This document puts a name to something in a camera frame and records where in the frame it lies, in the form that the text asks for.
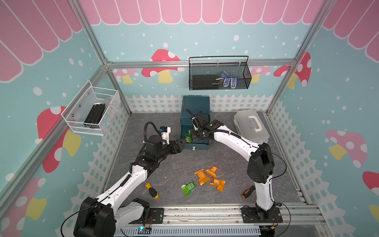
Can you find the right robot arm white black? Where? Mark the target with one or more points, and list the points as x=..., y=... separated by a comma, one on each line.
x=260, y=158

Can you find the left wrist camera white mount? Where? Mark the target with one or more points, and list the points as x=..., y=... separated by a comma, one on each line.
x=165, y=131

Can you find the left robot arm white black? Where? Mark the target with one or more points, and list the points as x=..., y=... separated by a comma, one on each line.
x=104, y=215

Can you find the clear plastic storage box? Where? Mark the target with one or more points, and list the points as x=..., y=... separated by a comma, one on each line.
x=249, y=125

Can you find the teal drawer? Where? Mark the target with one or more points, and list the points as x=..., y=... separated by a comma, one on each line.
x=203, y=145

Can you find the orange black screwdriver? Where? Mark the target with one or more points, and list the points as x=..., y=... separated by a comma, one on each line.
x=247, y=193

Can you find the green cookie packet bottom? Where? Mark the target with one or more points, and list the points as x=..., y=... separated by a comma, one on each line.
x=187, y=188

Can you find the black device in white basket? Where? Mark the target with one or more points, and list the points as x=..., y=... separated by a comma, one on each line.
x=95, y=115

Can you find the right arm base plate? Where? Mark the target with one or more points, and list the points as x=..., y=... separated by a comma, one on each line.
x=253, y=215

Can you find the yellow black screwdriver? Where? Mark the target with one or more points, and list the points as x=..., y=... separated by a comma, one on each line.
x=152, y=191

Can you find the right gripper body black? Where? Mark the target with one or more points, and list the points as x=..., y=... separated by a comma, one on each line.
x=196, y=135

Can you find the blue white item in basket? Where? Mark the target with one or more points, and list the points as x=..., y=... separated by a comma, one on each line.
x=227, y=80

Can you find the black box in mesh basket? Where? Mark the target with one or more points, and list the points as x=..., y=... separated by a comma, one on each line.
x=204, y=82

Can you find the green lit circuit board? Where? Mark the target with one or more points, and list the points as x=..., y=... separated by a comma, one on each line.
x=144, y=230

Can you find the green cookie packet top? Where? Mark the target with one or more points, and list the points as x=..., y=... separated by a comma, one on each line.
x=188, y=138

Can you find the orange cookie packet top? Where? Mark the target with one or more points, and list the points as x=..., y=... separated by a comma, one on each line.
x=212, y=171

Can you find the white wire wall basket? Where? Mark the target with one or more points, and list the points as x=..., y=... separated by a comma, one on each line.
x=75, y=114

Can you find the black wire mesh basket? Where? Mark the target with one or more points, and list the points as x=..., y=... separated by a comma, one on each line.
x=236, y=65

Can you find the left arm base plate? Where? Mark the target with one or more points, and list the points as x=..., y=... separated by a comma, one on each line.
x=154, y=215

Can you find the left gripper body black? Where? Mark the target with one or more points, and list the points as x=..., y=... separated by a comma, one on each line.
x=171, y=149

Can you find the green cookie packet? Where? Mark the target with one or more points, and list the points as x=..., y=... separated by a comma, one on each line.
x=188, y=138
x=187, y=188

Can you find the orange cookie packet bottom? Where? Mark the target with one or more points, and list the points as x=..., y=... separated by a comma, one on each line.
x=219, y=184

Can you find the dark teal drawer cabinet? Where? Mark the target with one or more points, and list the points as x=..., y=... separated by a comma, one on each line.
x=195, y=104

